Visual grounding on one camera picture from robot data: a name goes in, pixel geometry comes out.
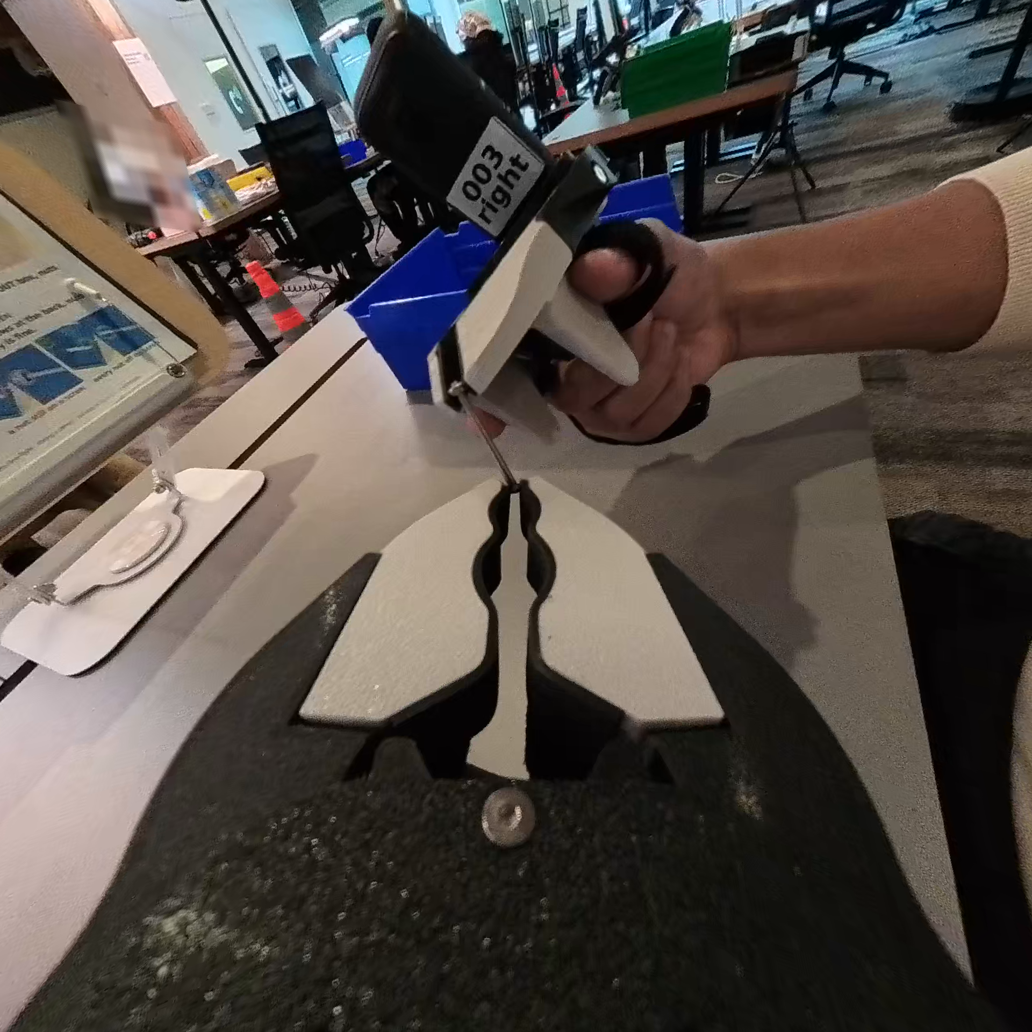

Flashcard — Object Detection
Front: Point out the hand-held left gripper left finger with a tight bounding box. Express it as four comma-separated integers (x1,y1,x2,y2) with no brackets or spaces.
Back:
298,481,507,779

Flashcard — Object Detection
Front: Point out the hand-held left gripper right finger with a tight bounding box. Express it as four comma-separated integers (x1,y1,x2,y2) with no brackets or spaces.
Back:
516,477,727,780

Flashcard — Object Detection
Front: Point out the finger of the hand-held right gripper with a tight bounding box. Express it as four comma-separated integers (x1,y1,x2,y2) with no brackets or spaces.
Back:
427,322,559,442
454,219,642,390

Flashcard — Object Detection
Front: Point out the thin steel bolt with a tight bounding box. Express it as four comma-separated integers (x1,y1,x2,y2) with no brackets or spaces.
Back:
447,381,521,490

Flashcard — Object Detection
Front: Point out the blue divided plastic bin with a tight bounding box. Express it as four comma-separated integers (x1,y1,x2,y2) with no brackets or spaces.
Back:
345,173,685,408

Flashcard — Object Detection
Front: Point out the person's right forearm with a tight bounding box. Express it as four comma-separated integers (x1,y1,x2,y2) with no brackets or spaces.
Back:
709,149,1032,380

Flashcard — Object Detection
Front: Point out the person's right hand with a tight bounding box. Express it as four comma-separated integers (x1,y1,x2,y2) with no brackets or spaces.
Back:
468,219,740,443

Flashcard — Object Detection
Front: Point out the dark wooden table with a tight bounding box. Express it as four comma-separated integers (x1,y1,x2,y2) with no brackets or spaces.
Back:
137,189,283,368

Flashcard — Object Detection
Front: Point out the blue white carton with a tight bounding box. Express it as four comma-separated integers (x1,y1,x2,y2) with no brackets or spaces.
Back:
187,161,241,219

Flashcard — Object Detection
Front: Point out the orange striped traffic cone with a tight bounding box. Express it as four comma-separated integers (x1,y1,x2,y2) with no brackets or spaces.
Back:
244,260,311,340

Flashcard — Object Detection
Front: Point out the white board stand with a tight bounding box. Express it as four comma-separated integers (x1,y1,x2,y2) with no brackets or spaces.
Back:
0,435,267,678

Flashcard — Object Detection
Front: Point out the green plastic bin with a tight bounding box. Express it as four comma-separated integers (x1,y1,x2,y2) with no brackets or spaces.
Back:
619,20,735,120

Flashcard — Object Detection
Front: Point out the printed instruction board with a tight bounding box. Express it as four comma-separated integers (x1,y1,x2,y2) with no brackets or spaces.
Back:
0,141,231,533

